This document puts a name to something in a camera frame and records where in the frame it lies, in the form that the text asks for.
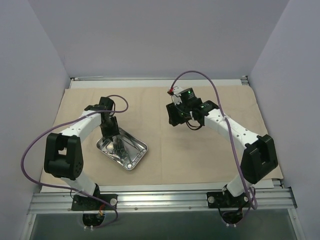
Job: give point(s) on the surgical forceps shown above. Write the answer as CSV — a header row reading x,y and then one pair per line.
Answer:
x,y
119,147

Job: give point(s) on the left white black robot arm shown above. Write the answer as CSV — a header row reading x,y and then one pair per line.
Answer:
x,y
63,151

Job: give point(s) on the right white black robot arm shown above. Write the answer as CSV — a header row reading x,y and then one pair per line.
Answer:
x,y
259,156

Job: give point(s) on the steel instrument tray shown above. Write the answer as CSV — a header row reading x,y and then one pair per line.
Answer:
x,y
105,145

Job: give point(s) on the aluminium right side rail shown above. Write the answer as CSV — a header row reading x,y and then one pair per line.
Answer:
x,y
271,180

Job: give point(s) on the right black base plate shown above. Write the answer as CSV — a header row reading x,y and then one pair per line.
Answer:
x,y
225,200

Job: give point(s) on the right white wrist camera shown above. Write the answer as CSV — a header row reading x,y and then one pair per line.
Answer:
x,y
175,93

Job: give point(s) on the beige cloth wrap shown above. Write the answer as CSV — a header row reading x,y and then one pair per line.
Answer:
x,y
175,155

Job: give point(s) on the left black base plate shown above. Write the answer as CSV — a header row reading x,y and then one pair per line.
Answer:
x,y
84,203

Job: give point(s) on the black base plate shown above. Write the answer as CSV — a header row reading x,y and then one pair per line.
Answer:
x,y
225,200
84,203

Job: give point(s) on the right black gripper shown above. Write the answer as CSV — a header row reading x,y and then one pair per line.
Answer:
x,y
171,115

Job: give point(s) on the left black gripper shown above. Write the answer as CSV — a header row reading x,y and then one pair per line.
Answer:
x,y
110,131

